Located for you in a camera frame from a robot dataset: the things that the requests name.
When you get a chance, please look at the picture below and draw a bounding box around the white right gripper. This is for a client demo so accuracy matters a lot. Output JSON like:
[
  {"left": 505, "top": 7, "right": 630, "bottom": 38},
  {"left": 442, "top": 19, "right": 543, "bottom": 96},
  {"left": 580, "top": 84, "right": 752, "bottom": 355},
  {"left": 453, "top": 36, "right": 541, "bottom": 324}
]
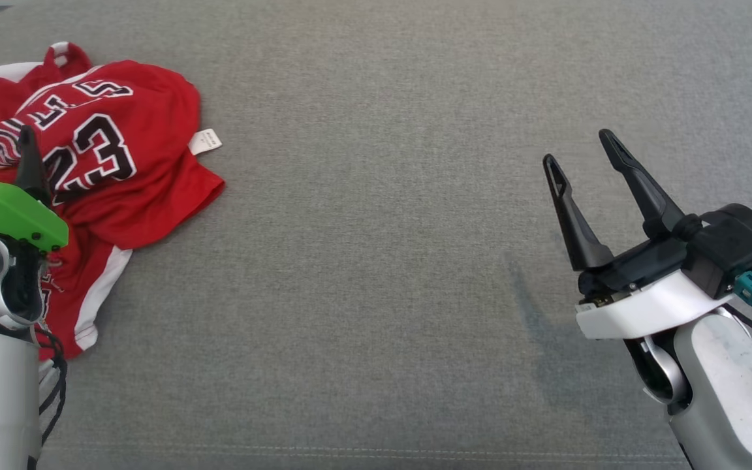
[{"left": 542, "top": 129, "right": 729, "bottom": 341}]

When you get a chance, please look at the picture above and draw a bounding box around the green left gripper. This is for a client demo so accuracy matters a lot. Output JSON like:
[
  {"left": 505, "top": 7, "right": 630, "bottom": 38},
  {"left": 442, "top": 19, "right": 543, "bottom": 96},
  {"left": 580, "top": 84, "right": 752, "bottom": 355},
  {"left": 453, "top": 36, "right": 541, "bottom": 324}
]
[{"left": 0, "top": 125, "right": 69, "bottom": 255}]

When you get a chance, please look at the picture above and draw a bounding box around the red number 23 jersey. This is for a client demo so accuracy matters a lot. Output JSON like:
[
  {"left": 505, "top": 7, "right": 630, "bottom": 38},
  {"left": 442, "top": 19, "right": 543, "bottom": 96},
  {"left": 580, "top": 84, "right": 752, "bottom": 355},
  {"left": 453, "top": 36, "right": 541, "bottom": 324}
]
[{"left": 0, "top": 42, "right": 225, "bottom": 250}]

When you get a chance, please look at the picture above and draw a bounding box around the grey fabric sofa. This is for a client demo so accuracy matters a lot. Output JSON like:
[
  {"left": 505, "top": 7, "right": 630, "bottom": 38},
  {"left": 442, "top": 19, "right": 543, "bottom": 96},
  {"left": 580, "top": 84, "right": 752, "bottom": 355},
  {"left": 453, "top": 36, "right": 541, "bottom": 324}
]
[{"left": 0, "top": 0, "right": 752, "bottom": 470}]

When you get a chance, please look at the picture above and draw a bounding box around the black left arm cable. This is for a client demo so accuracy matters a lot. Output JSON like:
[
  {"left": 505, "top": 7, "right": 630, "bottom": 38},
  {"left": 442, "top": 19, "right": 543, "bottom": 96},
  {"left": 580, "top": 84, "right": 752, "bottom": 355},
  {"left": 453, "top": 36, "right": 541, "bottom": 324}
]
[{"left": 35, "top": 323, "right": 69, "bottom": 448}]

